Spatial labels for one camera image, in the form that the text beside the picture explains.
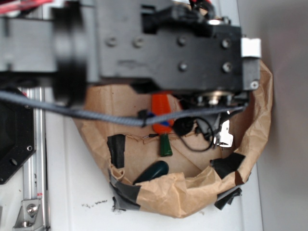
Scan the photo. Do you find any metal corner bracket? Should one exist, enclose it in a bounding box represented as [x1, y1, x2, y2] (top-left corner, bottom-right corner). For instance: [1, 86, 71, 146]
[12, 199, 45, 231]

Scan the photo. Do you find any brown paper bag bin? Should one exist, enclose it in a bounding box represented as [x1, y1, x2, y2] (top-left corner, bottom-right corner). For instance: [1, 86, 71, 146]
[75, 64, 273, 218]

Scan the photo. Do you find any thin black wire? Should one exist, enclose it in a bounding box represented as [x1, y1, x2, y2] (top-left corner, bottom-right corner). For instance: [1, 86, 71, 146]
[138, 109, 221, 153]

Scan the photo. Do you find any white key tag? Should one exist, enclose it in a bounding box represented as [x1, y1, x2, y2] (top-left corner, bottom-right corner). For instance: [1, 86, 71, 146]
[214, 120, 233, 148]

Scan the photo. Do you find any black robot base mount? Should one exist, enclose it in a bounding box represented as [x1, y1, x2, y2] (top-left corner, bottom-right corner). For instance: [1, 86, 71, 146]
[0, 102, 35, 185]

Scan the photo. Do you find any aluminium extrusion rail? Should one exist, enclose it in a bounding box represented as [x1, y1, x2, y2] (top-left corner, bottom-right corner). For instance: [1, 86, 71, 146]
[21, 88, 50, 231]

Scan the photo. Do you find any dark green oval object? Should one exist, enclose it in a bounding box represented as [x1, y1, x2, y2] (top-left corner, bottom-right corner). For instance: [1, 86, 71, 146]
[133, 161, 169, 184]

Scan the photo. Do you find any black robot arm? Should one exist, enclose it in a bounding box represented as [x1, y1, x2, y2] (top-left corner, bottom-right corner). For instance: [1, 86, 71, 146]
[0, 0, 261, 105]

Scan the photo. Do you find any grey braided cable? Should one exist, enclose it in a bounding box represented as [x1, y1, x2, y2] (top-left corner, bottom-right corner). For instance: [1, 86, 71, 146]
[0, 90, 248, 128]

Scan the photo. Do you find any orange toy carrot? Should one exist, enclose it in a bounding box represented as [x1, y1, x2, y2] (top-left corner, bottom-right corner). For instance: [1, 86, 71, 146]
[152, 94, 174, 157]

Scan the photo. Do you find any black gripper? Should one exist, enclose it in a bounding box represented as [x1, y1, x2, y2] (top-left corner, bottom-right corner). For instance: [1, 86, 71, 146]
[95, 0, 261, 103]

